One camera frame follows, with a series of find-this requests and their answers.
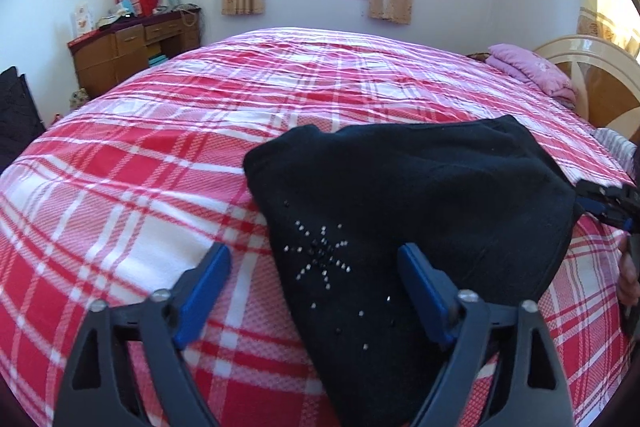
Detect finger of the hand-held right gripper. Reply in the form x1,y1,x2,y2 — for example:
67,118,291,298
575,179,623,204
580,199,629,233

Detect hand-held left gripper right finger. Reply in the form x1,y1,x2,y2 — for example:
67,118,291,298
396,243,576,427

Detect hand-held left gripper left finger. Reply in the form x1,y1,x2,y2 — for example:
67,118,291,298
52,243,233,427

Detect black pants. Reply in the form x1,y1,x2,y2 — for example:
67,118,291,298
242,114,586,427

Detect person's right hand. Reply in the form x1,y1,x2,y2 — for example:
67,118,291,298
617,234,640,308

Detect striped pillow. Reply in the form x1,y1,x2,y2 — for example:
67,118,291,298
592,127,640,180

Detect wooden headboard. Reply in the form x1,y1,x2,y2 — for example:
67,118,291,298
532,34,640,132

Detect pink folded blanket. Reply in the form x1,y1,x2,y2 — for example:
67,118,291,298
486,44,578,110

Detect red plaid bed sheet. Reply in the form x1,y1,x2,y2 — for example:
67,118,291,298
0,26,638,427

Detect wooden desk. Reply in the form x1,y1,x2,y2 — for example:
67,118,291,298
67,7,203,100

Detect black quilted cloth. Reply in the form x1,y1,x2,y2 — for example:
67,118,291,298
0,66,48,172

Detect white printed box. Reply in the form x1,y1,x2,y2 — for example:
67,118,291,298
72,2,96,40

